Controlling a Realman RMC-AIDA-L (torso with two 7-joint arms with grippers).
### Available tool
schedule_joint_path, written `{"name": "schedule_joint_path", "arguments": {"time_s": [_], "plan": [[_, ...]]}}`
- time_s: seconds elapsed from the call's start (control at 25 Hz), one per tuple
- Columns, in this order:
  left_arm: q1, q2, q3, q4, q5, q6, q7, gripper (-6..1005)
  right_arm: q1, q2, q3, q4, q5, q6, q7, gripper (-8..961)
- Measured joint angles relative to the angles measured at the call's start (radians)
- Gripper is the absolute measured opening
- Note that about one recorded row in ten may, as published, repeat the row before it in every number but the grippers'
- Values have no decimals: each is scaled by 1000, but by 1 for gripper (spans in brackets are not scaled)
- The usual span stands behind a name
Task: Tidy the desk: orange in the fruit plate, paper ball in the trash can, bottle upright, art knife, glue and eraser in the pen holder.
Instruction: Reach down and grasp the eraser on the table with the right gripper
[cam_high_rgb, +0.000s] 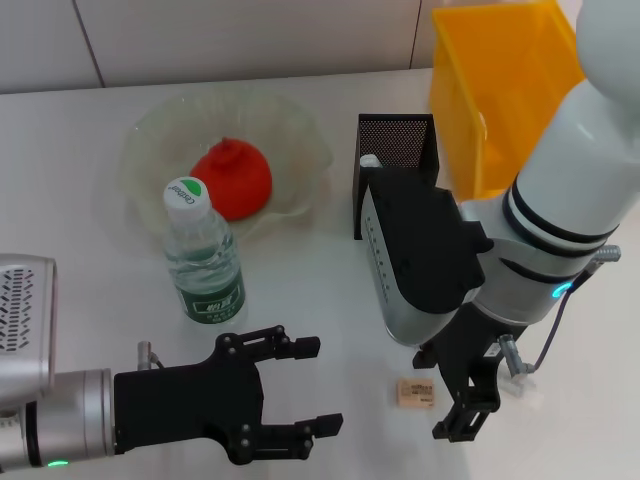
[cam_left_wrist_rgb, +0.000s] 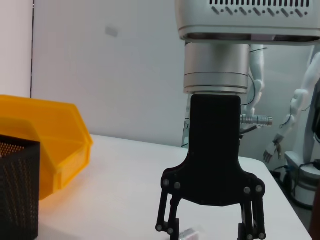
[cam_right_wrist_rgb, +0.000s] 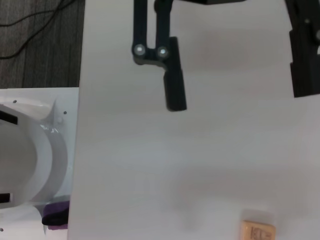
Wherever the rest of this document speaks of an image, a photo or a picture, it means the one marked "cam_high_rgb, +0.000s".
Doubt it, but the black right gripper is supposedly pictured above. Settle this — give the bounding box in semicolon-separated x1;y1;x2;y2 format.
412;302;530;444

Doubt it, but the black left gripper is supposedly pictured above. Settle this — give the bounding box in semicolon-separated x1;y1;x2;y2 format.
113;324;345;464

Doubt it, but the grey pen clear cap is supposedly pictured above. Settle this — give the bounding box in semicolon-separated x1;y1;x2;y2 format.
502;377;544;407

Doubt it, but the clear water bottle green label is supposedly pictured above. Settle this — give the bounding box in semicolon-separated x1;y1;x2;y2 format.
162;175;249;327

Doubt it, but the orange fruit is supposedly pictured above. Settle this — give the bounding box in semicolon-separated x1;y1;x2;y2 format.
188;135;275;222

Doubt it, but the small beige eraser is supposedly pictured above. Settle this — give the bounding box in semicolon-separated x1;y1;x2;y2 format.
394;378;435;411

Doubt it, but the clear green glass fruit plate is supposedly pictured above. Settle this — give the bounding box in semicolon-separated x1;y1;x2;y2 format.
117;93;334;241

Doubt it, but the black mesh pen holder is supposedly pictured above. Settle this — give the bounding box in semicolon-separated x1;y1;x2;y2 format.
352;113;441;241

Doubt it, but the silver black right wrist box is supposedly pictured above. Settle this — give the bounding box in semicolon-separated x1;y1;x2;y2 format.
359;168;487;347

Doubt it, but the silver black wrist box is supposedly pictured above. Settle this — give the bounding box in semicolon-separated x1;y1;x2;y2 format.
0;254;59;396
359;168;487;347

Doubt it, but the silver black left wrist box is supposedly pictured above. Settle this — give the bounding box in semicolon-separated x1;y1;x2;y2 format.
0;254;59;396

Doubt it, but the yellow plastic bin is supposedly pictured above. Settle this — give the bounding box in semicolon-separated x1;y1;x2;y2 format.
430;0;587;201

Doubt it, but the right gripper cable with plug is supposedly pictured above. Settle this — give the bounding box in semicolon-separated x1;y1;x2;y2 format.
499;243;622;377

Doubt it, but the gripper cable with plug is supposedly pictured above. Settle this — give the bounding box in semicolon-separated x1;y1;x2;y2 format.
499;243;622;377
136;339;167;372

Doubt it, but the left gripper cable with plug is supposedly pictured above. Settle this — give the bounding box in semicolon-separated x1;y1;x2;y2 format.
136;339;167;372

